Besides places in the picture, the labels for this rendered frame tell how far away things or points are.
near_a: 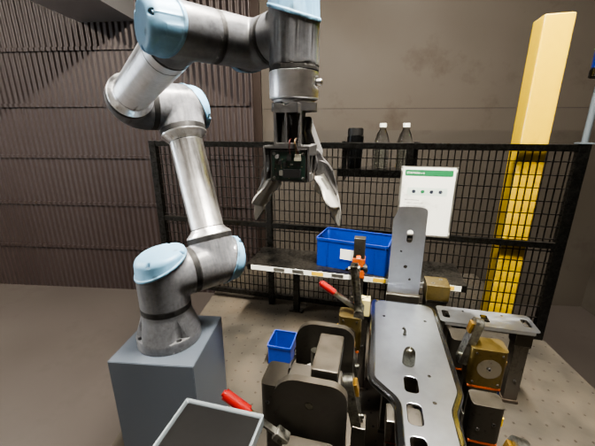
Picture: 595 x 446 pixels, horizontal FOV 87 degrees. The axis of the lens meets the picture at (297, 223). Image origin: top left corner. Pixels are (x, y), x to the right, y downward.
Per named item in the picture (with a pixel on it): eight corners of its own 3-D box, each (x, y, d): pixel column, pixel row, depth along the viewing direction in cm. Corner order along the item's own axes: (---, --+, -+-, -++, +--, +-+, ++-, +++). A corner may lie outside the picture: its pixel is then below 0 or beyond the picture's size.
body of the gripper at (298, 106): (262, 184, 48) (259, 101, 45) (278, 176, 57) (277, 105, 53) (311, 187, 47) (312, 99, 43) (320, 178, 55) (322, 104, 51)
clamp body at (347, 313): (355, 412, 105) (361, 319, 95) (326, 407, 107) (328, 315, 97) (357, 397, 111) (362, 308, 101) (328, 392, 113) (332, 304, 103)
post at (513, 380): (517, 404, 108) (536, 332, 99) (501, 402, 109) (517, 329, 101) (512, 393, 112) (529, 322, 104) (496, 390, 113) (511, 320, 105)
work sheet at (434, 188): (449, 238, 138) (459, 166, 129) (395, 234, 143) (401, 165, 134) (448, 236, 140) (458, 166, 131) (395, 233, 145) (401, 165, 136)
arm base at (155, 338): (123, 355, 73) (116, 317, 70) (157, 318, 87) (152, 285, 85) (186, 358, 72) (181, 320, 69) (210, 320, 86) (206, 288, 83)
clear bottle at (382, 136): (387, 169, 143) (390, 122, 137) (373, 168, 144) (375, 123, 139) (387, 167, 149) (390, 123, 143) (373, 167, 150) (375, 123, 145)
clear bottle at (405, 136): (410, 170, 140) (415, 122, 135) (395, 169, 142) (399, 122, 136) (409, 168, 147) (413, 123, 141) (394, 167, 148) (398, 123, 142)
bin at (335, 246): (386, 277, 127) (389, 247, 123) (315, 265, 139) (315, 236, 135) (391, 262, 142) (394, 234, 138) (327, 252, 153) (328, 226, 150)
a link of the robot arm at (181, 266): (132, 300, 77) (123, 249, 74) (185, 283, 86) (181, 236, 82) (147, 321, 69) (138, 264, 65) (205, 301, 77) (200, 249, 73)
